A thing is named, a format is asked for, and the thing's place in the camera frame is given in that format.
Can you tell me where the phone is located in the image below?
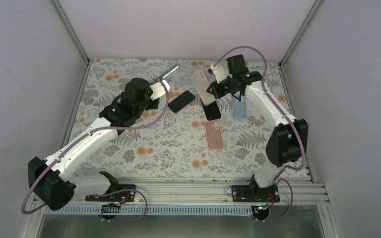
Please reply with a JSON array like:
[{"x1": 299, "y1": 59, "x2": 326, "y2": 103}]
[
  {"x1": 191, "y1": 69, "x2": 216, "y2": 106},
  {"x1": 202, "y1": 101, "x2": 221, "y2": 121},
  {"x1": 204, "y1": 121, "x2": 224, "y2": 150}
]

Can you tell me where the magenta smartphone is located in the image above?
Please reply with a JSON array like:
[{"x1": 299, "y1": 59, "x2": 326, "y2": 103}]
[{"x1": 168, "y1": 90, "x2": 195, "y2": 114}]

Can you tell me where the aluminium front rail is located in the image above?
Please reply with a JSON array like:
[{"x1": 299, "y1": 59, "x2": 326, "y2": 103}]
[{"x1": 32, "y1": 178, "x2": 330, "y2": 206}]

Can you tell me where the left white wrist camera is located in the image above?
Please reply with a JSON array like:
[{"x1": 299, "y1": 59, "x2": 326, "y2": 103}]
[{"x1": 150, "y1": 80, "x2": 171, "y2": 101}]

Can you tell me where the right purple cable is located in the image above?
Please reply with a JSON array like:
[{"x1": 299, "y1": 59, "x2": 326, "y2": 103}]
[{"x1": 213, "y1": 46, "x2": 308, "y2": 224}]

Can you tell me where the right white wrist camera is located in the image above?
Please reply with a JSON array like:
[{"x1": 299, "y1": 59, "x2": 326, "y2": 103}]
[{"x1": 208, "y1": 64, "x2": 228, "y2": 84}]

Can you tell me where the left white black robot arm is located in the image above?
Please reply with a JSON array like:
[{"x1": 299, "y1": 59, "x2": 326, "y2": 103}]
[{"x1": 21, "y1": 78, "x2": 170, "y2": 214}]

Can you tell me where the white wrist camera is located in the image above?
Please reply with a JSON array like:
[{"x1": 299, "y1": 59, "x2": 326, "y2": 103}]
[
  {"x1": 150, "y1": 80, "x2": 171, "y2": 101},
  {"x1": 208, "y1": 64, "x2": 228, "y2": 84}
]

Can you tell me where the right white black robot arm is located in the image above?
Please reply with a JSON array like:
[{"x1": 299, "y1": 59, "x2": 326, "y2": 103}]
[{"x1": 206, "y1": 55, "x2": 309, "y2": 202}]

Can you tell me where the grey slotted cable duct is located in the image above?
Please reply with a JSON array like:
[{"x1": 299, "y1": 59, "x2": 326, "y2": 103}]
[{"x1": 44, "y1": 204, "x2": 254, "y2": 216}]

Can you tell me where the light blue phone case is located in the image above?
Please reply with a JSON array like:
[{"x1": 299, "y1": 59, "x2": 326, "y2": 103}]
[{"x1": 231, "y1": 95, "x2": 247, "y2": 119}]

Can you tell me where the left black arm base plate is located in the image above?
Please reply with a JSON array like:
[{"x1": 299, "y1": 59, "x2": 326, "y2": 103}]
[{"x1": 85, "y1": 184, "x2": 136, "y2": 203}]

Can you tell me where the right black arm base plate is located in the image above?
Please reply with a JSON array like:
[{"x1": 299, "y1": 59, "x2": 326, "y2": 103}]
[{"x1": 231, "y1": 185, "x2": 280, "y2": 203}]

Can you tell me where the floral patterned table mat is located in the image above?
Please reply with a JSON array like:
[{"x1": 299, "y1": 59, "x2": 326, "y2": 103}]
[{"x1": 59, "y1": 58, "x2": 310, "y2": 179}]

